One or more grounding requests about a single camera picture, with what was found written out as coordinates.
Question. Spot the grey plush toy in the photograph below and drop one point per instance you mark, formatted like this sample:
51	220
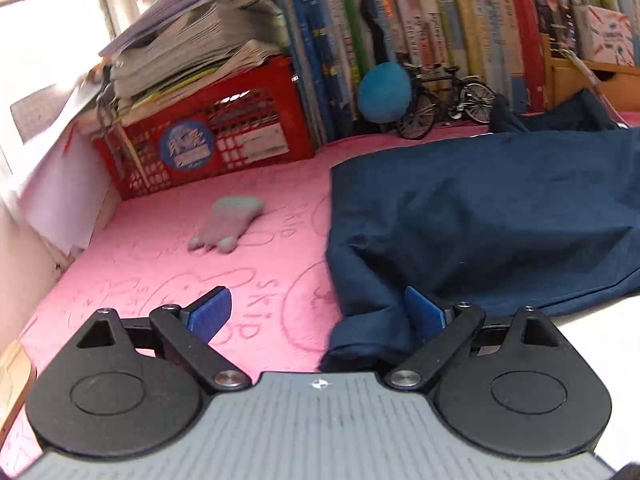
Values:
227	222

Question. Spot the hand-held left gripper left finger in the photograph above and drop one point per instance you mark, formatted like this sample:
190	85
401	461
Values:
210	312

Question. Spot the row of upright books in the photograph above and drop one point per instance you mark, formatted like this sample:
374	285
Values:
450	20

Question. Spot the white printed box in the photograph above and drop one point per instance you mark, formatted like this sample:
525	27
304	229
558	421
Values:
607	35

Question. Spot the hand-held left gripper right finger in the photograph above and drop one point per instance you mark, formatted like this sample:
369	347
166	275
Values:
424	312

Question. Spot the white paper sheets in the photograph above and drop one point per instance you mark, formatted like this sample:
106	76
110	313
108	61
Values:
55	185

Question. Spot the miniature black bicycle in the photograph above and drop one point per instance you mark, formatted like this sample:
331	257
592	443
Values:
425	110

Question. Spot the navy jacket with striped trim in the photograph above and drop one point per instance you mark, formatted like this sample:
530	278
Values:
475	210

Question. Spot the blue plush ball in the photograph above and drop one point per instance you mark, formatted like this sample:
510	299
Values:
382	92

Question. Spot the red plastic crate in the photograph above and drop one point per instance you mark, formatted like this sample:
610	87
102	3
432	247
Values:
235	125

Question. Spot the pink bunny pattern blanket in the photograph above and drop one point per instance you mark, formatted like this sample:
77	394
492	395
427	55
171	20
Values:
150	270

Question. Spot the wooden drawer organizer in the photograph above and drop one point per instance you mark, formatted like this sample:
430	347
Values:
615	85

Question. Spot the stack of papers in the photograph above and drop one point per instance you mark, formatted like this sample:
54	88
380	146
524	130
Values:
190	45

